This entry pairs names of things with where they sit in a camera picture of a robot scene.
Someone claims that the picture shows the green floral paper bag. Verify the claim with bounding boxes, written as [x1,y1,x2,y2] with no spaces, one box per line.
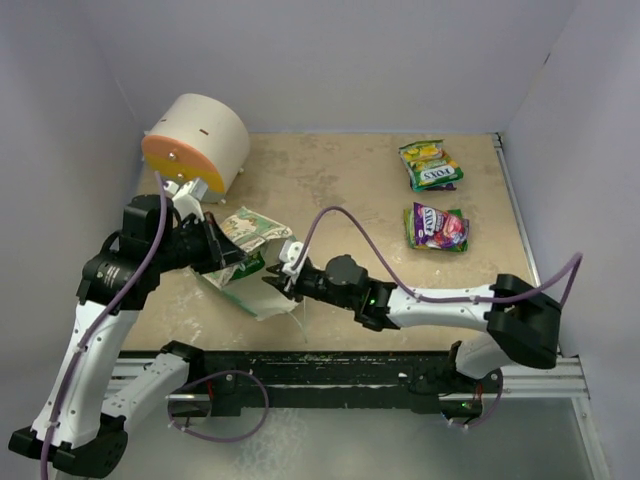
[195,207,308,339]

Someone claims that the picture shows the purple berry Fox's candy bag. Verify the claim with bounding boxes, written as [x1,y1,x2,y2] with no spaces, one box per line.
[411,201,471,252]

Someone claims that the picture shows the green spring tea candy bag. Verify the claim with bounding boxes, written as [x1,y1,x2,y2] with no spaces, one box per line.
[233,252,265,278]

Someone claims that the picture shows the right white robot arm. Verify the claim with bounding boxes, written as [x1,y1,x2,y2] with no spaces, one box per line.
[263,255,562,380]

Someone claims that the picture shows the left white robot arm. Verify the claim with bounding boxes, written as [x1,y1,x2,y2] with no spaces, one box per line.
[8,194,247,479]

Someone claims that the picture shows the white cylinder orange rim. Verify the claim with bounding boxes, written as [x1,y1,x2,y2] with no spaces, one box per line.
[141,93,250,203]

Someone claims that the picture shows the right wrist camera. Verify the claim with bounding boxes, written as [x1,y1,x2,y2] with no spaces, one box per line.
[278,240,306,277]

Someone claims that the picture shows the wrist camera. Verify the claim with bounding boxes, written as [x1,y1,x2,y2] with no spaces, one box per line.
[278,240,306,277]
[163,177,208,220]

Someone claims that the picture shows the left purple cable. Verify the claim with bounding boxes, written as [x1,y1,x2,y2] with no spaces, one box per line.
[38,170,174,480]

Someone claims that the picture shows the purple cable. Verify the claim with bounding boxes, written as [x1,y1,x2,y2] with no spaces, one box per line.
[297,205,585,307]
[38,170,174,480]

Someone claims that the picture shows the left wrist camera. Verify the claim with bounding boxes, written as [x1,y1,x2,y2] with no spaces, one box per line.
[163,177,208,220]

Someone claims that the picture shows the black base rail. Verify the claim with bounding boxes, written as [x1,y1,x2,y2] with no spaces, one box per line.
[164,349,504,417]

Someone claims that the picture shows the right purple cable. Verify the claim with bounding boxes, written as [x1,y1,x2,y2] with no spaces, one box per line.
[297,205,585,307]

